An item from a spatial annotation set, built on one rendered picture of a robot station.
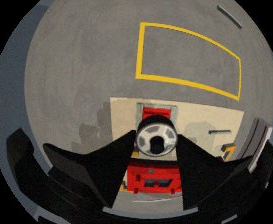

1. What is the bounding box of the yellow rectangular outline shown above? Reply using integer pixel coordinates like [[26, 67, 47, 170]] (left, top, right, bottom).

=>
[[136, 23, 241, 100]]

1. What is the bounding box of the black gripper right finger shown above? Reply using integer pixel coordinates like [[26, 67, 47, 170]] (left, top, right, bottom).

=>
[[175, 135, 253, 210]]

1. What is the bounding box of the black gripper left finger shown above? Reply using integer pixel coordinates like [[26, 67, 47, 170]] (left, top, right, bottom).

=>
[[43, 129, 137, 208]]

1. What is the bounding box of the black wheel with grey hub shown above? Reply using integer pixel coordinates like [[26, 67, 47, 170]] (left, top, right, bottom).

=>
[[136, 115, 179, 157]]

